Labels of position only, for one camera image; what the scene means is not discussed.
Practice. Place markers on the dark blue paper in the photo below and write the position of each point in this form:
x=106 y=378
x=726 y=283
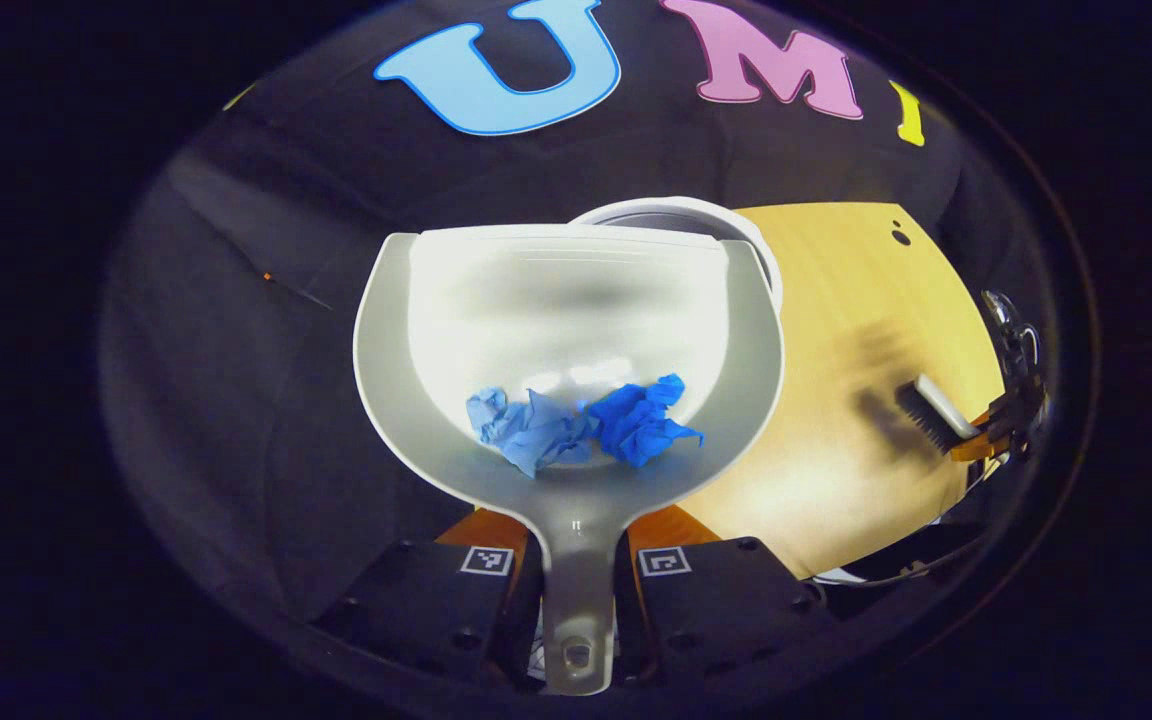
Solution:
x=641 y=420

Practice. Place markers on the light blue paper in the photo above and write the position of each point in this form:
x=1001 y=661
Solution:
x=531 y=430

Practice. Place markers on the small white broom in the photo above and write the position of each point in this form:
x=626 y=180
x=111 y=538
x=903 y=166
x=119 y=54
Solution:
x=936 y=410

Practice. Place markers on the white dustpan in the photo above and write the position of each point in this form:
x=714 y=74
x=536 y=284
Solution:
x=576 y=300

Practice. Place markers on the grey garbage bin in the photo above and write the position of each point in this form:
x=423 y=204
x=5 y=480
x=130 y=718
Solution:
x=656 y=212

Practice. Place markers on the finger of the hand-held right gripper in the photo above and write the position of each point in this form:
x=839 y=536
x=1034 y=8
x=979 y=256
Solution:
x=1006 y=430

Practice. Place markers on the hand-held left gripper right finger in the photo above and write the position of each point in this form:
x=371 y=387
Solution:
x=736 y=595

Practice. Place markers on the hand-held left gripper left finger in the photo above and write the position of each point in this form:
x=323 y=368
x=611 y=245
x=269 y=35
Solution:
x=416 y=600

